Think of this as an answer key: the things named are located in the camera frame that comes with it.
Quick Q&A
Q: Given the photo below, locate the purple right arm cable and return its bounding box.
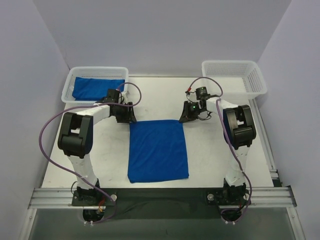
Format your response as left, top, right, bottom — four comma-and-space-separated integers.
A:
185, 76, 253, 223

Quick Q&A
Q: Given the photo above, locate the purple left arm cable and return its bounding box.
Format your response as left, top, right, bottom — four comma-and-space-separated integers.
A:
38, 82, 143, 224

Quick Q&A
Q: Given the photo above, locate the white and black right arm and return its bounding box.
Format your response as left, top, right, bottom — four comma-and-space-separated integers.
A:
179, 87, 257, 197

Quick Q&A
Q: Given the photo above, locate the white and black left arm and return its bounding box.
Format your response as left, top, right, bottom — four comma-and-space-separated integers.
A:
57, 89, 137, 199

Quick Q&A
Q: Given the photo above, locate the white basket with towels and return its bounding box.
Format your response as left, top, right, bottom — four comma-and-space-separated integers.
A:
200, 60, 267, 101

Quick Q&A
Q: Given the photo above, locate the blue towels pile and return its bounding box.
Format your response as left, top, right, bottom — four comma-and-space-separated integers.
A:
127, 119, 189, 183

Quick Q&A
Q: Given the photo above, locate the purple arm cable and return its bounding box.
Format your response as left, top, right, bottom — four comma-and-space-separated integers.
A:
38, 82, 143, 224
185, 76, 253, 223

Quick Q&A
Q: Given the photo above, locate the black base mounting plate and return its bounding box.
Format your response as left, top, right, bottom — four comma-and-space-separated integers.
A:
71, 188, 251, 222

